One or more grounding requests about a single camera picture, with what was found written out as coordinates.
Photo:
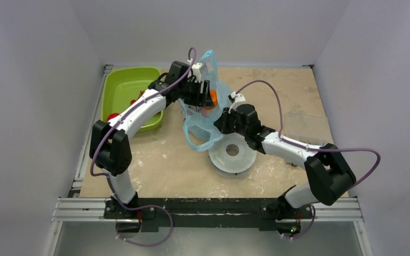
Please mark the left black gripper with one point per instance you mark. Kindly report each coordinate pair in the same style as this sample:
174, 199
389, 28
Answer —
203, 99

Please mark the red fake fruits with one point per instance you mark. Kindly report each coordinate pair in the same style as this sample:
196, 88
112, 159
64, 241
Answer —
139, 96

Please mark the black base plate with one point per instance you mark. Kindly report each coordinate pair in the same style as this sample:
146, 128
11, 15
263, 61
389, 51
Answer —
265, 214

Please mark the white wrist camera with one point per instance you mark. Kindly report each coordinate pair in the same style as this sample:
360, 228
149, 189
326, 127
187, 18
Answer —
198, 69
236, 100

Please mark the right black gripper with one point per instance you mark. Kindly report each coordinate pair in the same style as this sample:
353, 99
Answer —
229, 124

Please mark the aluminium frame rail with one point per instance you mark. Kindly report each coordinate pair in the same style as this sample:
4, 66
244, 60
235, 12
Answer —
92, 209

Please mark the white perforated filament spool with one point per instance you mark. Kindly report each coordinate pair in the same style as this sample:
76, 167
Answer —
231, 156

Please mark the green plastic tub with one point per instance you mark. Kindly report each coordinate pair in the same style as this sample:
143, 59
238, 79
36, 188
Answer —
123, 85

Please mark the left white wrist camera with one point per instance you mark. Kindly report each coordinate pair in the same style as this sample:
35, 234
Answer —
198, 69

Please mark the red fake apple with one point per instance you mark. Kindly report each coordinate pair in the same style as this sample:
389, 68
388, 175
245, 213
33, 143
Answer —
111, 116

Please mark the blue plastic bag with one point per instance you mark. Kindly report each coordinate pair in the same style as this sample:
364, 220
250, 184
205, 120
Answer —
199, 129

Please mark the orange fake fruit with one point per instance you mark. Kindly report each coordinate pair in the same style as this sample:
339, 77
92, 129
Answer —
214, 100

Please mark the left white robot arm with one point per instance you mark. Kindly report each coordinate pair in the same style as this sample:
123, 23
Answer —
110, 141

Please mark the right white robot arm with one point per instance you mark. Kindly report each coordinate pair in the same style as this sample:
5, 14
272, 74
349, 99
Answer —
328, 174

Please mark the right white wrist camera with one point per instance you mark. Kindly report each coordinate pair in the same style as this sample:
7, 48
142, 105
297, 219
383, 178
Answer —
236, 100

